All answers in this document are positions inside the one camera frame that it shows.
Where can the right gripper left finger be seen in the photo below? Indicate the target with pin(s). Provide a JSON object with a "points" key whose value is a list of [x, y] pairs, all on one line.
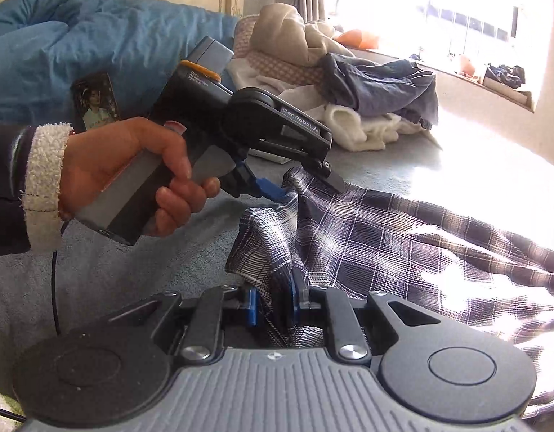
{"points": [[249, 305]]}

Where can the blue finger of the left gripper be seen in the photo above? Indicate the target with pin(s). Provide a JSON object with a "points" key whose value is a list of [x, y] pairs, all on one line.
{"points": [[266, 189], [322, 170]]}

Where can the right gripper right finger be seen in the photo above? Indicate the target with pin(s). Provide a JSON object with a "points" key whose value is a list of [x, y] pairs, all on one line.
{"points": [[300, 300]]}

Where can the dark plaid flannel pants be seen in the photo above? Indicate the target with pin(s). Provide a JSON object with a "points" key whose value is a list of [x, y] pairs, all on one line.
{"points": [[365, 240]]}

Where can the left black jacket forearm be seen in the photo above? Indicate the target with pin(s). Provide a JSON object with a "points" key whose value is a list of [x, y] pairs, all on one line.
{"points": [[31, 164]]}

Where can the person's left hand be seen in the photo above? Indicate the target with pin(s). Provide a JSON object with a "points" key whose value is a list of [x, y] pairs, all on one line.
{"points": [[93, 158]]}

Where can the white flat card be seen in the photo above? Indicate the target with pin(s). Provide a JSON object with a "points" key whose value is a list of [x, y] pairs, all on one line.
{"points": [[277, 159]]}

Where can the white fleece garment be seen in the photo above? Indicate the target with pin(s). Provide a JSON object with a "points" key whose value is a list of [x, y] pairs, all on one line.
{"points": [[355, 133]]}

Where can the left grey battery pack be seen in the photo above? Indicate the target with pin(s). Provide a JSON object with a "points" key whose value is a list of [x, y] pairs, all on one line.
{"points": [[211, 55]]}

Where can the dark navy garment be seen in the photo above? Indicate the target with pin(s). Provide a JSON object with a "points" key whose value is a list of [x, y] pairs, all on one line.
{"points": [[400, 87]]}

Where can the beige hooded sweatshirt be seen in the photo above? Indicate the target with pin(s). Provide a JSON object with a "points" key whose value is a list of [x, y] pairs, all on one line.
{"points": [[282, 33]]}

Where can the blue duvet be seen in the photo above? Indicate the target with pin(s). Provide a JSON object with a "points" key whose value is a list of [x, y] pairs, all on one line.
{"points": [[47, 45]]}

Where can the dark cloth in box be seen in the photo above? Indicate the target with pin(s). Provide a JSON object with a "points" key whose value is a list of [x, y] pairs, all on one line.
{"points": [[508, 82]]}

